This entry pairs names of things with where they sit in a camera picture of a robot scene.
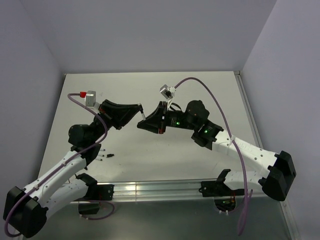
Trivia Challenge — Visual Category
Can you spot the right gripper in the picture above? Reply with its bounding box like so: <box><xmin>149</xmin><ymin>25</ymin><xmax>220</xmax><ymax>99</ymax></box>
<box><xmin>137</xmin><ymin>100</ymin><xmax>198</xmax><ymax>133</ymax></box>

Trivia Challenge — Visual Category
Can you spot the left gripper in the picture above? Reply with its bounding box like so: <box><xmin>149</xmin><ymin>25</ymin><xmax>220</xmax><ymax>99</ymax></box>
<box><xmin>90</xmin><ymin>100</ymin><xmax>142</xmax><ymax>143</ymax></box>

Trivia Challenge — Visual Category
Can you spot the white pen black tip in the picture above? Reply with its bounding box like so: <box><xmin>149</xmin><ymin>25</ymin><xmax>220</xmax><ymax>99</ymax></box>
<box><xmin>141</xmin><ymin>112</ymin><xmax>146</xmax><ymax>120</ymax></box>

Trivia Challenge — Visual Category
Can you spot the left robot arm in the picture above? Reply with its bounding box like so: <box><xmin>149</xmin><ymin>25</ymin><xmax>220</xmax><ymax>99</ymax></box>
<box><xmin>3</xmin><ymin>100</ymin><xmax>143</xmax><ymax>238</ymax></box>

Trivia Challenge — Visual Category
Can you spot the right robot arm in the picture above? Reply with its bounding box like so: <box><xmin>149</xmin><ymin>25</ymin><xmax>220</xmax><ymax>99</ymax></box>
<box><xmin>137</xmin><ymin>100</ymin><xmax>297</xmax><ymax>202</ymax></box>

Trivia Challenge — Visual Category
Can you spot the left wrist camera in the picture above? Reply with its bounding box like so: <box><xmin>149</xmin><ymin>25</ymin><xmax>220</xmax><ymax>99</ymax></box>
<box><xmin>79</xmin><ymin>90</ymin><xmax>100</xmax><ymax>112</ymax></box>

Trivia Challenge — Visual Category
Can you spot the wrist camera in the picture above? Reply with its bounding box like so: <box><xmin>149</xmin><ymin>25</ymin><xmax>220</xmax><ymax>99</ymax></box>
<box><xmin>159</xmin><ymin>84</ymin><xmax>176</xmax><ymax>109</ymax></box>
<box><xmin>79</xmin><ymin>90</ymin><xmax>100</xmax><ymax>112</ymax></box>

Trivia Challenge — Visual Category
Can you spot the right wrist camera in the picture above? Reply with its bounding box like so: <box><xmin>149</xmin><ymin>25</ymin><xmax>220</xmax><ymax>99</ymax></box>
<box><xmin>159</xmin><ymin>84</ymin><xmax>176</xmax><ymax>109</ymax></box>

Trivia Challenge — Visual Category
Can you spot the aluminium side rail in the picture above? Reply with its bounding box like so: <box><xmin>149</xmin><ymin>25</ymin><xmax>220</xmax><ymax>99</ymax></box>
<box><xmin>233</xmin><ymin>70</ymin><xmax>276</xmax><ymax>176</ymax></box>

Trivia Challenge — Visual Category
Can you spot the aluminium front rail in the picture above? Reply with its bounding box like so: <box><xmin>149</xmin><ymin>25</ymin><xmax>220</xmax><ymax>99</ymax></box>
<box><xmin>23</xmin><ymin>176</ymin><xmax>287</xmax><ymax>203</ymax></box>

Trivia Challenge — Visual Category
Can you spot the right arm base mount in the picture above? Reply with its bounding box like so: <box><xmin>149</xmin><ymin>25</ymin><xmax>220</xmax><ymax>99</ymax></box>
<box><xmin>198</xmin><ymin>181</ymin><xmax>237</xmax><ymax>214</ymax></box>

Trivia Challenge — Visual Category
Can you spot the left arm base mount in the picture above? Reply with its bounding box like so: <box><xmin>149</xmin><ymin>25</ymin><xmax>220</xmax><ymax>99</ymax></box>
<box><xmin>75</xmin><ymin>184</ymin><xmax>116</xmax><ymax>221</ymax></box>

